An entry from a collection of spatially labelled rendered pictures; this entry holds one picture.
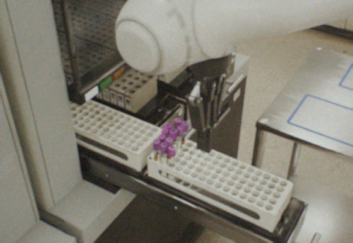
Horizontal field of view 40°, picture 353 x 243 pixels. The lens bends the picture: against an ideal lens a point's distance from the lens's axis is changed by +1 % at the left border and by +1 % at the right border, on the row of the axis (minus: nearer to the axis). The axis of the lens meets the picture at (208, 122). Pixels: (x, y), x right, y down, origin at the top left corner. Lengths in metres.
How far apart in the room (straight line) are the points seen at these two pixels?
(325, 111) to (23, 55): 0.75
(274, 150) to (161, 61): 1.81
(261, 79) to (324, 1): 2.26
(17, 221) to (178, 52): 0.59
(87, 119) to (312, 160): 1.43
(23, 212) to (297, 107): 0.70
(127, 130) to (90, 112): 0.11
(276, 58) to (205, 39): 2.47
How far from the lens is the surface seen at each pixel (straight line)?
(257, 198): 0.96
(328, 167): 2.35
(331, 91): 1.36
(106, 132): 1.10
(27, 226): 1.09
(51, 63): 0.95
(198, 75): 0.84
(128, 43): 0.60
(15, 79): 0.91
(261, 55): 3.08
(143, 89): 1.21
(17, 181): 1.00
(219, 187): 0.99
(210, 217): 1.01
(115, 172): 1.10
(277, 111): 1.25
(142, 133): 1.11
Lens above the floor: 1.57
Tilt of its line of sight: 39 degrees down
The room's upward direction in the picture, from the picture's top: 3 degrees clockwise
